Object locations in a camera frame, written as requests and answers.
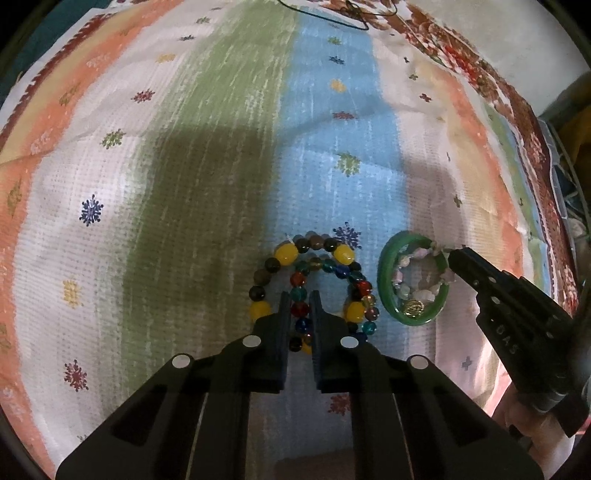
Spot pink white bead bracelet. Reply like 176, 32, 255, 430
392, 241, 456, 303

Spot green jade bangle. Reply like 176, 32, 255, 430
377, 231, 454, 326

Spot multicolour bead bracelet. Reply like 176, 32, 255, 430
247, 232, 381, 355

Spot person's right hand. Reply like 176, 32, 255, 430
493, 384, 575, 479

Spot striped colourful woven cloth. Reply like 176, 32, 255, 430
0, 0, 578, 480

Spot black charging cable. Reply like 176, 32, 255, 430
276, 0, 399, 33

